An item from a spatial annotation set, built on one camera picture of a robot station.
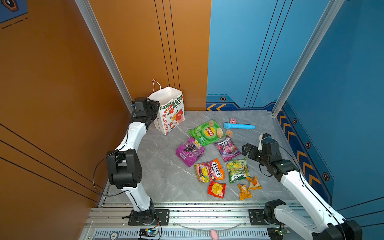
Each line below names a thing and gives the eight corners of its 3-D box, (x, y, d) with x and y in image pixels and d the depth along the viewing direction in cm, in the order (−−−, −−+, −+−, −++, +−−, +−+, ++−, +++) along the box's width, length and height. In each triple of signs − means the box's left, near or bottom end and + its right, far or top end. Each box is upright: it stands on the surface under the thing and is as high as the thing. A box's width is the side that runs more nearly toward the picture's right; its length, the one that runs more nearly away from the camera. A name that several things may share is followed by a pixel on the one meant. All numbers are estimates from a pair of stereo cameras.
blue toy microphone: (223, 129, 112) (224, 126, 108) (223, 126, 114) (224, 122, 111) (254, 129, 112) (256, 125, 108) (253, 126, 114) (254, 122, 110)
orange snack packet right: (248, 189, 83) (249, 188, 81) (245, 176, 88) (246, 175, 86) (261, 189, 83) (262, 188, 81) (257, 176, 88) (259, 175, 86)
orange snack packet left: (239, 200, 80) (240, 199, 79) (237, 185, 85) (237, 184, 84) (251, 200, 80) (252, 199, 79) (248, 185, 85) (249, 184, 84)
